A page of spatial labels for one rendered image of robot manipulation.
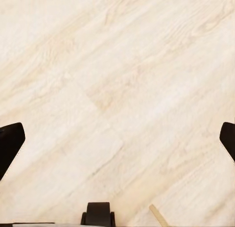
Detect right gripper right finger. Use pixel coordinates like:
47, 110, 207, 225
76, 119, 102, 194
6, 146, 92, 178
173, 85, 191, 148
219, 122, 235, 161

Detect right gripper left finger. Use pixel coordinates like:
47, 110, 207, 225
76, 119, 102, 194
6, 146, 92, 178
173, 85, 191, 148
0, 122, 25, 181

